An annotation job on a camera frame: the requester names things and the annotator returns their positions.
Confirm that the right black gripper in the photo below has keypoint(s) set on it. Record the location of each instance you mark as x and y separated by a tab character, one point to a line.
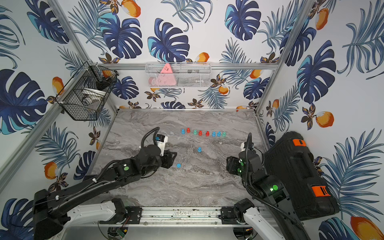
231	164

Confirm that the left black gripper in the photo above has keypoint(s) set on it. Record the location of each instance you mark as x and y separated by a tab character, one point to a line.
169	158

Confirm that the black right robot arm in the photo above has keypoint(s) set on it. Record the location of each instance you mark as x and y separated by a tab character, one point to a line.
269	191

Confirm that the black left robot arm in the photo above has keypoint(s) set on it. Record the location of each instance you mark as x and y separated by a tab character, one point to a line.
51	210

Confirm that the black plastic tool case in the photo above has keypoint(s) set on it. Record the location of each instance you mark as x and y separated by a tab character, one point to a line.
291	161

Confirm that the pink triangular object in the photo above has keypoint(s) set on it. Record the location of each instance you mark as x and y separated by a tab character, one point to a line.
166	77

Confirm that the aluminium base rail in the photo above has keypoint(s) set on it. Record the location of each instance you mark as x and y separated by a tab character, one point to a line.
109	214

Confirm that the clear wall shelf basket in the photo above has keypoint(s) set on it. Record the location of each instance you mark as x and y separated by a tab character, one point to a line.
188	75

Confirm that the white items in wire basket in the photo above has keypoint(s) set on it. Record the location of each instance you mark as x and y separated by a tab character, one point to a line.
92	99

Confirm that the black wire basket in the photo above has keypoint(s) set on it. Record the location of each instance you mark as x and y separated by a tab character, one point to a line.
90	88

